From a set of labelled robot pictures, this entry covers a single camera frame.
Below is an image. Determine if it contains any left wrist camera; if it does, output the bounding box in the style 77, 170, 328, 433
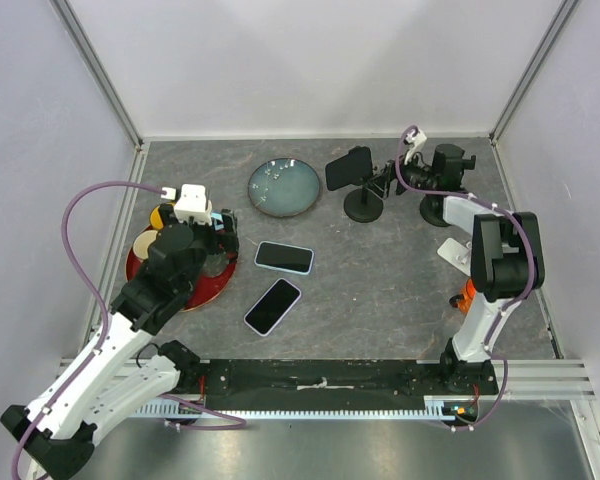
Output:
174, 184, 212, 225

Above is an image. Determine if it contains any black phone stand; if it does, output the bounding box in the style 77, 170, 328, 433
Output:
419, 194, 450, 228
343, 164, 384, 223

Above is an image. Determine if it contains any orange mug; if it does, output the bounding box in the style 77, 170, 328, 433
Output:
449, 278, 476, 315

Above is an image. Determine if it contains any cream cup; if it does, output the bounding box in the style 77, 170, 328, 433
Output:
132, 230, 158, 261

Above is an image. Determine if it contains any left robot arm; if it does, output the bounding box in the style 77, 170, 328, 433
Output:
0, 209, 239, 479

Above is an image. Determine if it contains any red round tray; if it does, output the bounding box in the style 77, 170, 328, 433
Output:
124, 247, 237, 312

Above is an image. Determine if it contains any white folding phone stand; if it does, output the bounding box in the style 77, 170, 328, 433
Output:
437, 238, 472, 277

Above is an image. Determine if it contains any black phone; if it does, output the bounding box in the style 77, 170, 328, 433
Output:
325, 146, 374, 191

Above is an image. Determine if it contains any light blue phone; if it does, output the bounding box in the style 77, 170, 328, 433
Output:
254, 241, 314, 275

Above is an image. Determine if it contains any yellow mug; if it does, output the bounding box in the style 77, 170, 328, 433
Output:
149, 206, 165, 230

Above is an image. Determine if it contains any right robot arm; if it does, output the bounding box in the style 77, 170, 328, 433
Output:
376, 139, 544, 394

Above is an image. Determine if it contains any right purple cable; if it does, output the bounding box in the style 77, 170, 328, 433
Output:
394, 125, 536, 434

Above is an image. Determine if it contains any grey mug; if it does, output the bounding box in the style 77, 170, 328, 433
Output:
201, 253, 229, 278

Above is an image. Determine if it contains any lilac case phone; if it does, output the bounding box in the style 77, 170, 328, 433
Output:
244, 279, 301, 337

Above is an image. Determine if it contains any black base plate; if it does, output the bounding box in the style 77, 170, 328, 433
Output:
174, 359, 499, 412

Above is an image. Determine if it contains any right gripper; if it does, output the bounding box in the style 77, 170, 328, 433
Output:
363, 147, 438, 200

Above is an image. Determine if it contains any blue ceramic plate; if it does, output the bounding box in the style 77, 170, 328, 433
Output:
247, 158, 321, 218

